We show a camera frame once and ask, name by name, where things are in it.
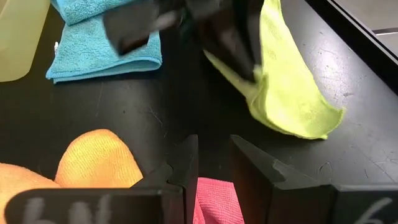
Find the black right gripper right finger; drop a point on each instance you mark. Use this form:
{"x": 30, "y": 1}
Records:
{"x": 273, "y": 193}

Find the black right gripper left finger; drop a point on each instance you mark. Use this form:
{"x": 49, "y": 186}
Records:
{"x": 189, "y": 174}

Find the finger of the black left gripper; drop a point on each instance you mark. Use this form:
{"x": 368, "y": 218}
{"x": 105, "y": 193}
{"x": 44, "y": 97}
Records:
{"x": 233, "y": 43}
{"x": 133, "y": 28}

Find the pink microfiber towel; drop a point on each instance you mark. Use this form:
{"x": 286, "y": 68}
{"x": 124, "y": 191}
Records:
{"x": 214, "y": 202}

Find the blue microfiber towel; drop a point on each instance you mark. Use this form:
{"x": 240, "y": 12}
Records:
{"x": 87, "y": 59}

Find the lime green microfiber towel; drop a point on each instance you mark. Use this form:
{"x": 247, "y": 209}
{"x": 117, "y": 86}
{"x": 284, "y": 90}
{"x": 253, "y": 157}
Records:
{"x": 289, "y": 93}

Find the orange microfiber towel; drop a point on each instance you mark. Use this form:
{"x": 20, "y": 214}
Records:
{"x": 96, "y": 158}

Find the translucent green plastic bin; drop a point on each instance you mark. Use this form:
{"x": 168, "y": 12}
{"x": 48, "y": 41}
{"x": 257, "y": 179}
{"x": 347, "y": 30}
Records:
{"x": 18, "y": 37}

